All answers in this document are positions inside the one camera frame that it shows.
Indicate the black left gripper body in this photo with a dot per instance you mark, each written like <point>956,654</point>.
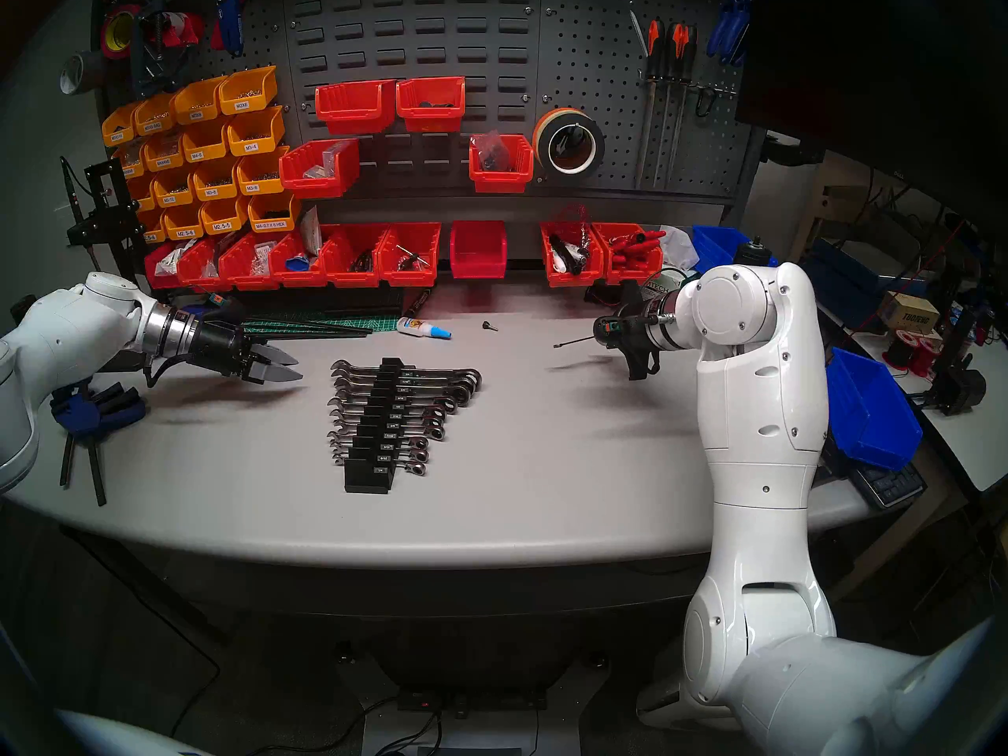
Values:
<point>228,349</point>

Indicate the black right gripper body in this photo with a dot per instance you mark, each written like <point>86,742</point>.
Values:
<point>646,333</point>

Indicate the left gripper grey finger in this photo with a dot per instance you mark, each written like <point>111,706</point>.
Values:
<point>279,354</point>
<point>282,374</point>

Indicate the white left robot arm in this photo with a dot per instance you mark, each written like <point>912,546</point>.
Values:
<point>71,329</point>

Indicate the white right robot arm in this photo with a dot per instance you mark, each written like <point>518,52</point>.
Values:
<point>756,416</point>

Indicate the black wrench holder case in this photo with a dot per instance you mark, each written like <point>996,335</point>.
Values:
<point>368,479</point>

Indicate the green white Kimtech tissue box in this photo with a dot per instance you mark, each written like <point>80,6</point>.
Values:
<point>661,283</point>

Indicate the thin long black rod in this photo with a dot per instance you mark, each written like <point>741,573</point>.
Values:
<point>331,334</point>
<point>331,328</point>

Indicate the red plastic storage bin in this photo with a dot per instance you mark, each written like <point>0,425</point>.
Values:
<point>161,270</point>
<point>500,172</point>
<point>571,278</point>
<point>478,254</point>
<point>240,270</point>
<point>315,172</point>
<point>350,272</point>
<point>295,270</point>
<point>630,272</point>
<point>409,274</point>
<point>197,270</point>
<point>354,109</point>
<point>431,109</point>

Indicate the white tissue sheet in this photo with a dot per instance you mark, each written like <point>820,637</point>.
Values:
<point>679,246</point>

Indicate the black and white bottles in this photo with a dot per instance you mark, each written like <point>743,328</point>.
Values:
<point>563,254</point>

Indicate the green cutting mat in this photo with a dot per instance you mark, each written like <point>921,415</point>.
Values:
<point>386,323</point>

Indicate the blue plastic storage bin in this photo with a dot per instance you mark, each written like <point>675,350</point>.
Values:
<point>717,246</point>
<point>866,408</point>

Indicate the yellow screw storage bin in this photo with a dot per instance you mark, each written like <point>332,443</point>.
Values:
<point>153,116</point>
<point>132,164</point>
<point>197,105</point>
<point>206,144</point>
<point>248,93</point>
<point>118,128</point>
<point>274,217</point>
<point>183,225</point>
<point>142,198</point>
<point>164,154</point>
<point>262,176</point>
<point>153,231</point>
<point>215,183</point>
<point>173,191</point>
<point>224,220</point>
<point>256,136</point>

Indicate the black cylinder bottle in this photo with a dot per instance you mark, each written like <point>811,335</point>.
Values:
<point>752,252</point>

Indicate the white glue bottle blue cap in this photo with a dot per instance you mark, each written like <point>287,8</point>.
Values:
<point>417,327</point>

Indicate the silver ratcheting combination wrench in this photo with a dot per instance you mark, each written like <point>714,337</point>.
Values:
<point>423,448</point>
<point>457,397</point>
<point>442,417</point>
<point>471,376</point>
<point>420,458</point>
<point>429,438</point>
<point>469,387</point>
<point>449,406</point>
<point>436,428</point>

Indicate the black marker pen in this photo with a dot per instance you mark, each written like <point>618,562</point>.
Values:
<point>419,304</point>

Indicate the blue holder black hex keys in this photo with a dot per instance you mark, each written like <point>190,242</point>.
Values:
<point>94,416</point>

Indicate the black metal fixture stand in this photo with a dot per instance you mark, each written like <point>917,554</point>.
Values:
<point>110,219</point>

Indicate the orange and black tape roll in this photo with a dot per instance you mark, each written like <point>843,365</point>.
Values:
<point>551,124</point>

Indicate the dark blue crate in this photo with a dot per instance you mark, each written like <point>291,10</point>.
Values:
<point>866,278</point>

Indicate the metal carabiner hooks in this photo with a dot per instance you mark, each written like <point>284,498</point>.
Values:
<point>713,97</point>

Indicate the brown cardboard box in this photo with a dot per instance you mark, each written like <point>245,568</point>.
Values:
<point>909,313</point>

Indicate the grey perforated tool pegboard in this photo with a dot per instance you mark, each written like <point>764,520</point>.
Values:
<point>551,69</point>

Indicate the dark computer keyboard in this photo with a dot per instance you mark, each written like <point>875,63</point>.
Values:
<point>890,485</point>

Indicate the black desk device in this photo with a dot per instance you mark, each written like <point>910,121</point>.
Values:
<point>957,388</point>

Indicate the red and yellow tape roll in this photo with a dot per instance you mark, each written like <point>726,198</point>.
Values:
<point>118,30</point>

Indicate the black computer monitor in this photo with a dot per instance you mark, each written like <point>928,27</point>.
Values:
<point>866,53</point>

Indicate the black floor power strip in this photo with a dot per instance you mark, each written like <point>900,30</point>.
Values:
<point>472,701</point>

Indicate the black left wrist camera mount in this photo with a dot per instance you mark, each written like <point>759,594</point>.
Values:
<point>224,312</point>

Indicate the grey duct tape roll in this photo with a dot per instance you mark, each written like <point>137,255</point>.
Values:
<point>79,71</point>

